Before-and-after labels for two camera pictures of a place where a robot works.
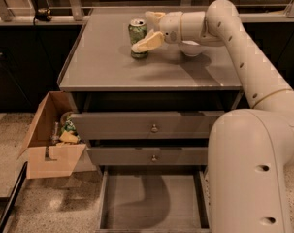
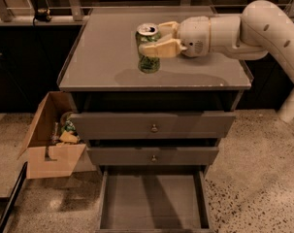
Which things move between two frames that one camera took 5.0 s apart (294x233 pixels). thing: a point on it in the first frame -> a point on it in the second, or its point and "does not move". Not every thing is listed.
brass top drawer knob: (154, 129) does not move
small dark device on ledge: (43, 15) does not move
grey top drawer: (146, 125) does not move
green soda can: (137, 31) -> (147, 33)
